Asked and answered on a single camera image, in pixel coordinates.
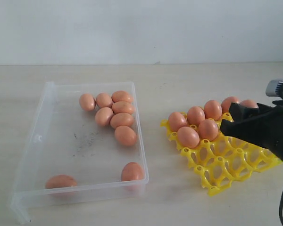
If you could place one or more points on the clear plastic storage box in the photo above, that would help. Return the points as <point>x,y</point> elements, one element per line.
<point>65,140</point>

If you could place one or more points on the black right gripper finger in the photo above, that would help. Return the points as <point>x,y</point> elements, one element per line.
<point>252,132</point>
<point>241,113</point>

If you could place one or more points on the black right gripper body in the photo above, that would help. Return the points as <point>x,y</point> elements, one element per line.
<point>271,129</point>

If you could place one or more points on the brown egg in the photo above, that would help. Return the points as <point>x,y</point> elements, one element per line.
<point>225,105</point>
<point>123,107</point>
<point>125,135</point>
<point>60,181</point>
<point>208,129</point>
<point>87,102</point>
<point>103,116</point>
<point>104,100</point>
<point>122,95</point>
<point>176,120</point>
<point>121,119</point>
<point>195,115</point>
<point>188,137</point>
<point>213,110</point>
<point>249,103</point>
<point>132,171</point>

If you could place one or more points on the yellow plastic egg tray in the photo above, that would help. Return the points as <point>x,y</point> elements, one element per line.
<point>223,160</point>

